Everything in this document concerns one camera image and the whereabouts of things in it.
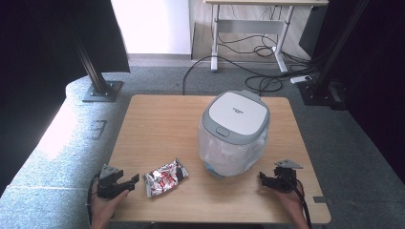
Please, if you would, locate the black metal stand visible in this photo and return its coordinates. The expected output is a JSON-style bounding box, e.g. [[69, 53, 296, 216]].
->
[[297, 0, 371, 111], [75, 37, 124, 103]]

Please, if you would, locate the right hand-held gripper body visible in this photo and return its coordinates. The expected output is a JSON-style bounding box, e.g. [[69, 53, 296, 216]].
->
[[274, 159, 304, 193]]

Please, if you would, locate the dark box under desk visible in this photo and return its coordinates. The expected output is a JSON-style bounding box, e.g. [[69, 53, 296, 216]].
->
[[298, 5, 329, 60]]

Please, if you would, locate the tangle of black cables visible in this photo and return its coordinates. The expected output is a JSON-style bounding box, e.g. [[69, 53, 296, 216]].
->
[[218, 6, 318, 94]]

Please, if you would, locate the long black floor cable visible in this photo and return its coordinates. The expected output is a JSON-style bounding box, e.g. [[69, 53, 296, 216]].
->
[[181, 55, 307, 95]]

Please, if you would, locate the hand-held gripper cable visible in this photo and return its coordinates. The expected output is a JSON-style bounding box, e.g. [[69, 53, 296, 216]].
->
[[86, 173, 101, 227], [286, 176, 313, 229]]

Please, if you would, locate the white desk with metal legs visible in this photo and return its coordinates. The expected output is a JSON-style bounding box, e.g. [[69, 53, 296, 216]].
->
[[203, 0, 329, 73]]

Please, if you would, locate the silver red snack packet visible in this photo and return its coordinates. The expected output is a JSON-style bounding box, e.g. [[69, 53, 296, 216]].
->
[[142, 157, 189, 198]]

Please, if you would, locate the right hand-held gripper cable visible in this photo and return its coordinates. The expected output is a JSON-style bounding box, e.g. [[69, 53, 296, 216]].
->
[[286, 176, 313, 229]]

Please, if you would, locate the person's left hand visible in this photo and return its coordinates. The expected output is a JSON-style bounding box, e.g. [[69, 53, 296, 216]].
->
[[90, 190, 130, 225]]

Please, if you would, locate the dark curtain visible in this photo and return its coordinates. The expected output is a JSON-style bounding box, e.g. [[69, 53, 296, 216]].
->
[[318, 0, 405, 176], [0, 0, 131, 196]]

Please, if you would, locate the white power strip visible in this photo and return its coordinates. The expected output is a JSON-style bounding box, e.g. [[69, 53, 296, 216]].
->
[[289, 74, 313, 85]]

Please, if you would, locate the white grey lidded trash bin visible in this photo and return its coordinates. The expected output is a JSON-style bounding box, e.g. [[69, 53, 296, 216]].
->
[[199, 90, 271, 178]]

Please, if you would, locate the person's right hand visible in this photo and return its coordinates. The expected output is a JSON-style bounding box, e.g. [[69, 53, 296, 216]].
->
[[270, 188, 308, 222]]

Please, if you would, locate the left hand-held gripper cable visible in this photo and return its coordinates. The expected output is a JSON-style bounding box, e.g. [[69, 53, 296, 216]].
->
[[86, 173, 101, 227]]

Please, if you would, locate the clear plastic bin liner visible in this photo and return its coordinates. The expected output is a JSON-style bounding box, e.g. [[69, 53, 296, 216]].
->
[[199, 122, 268, 178]]

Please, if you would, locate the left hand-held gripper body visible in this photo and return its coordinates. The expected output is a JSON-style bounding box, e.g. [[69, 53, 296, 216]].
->
[[96, 164, 126, 200]]

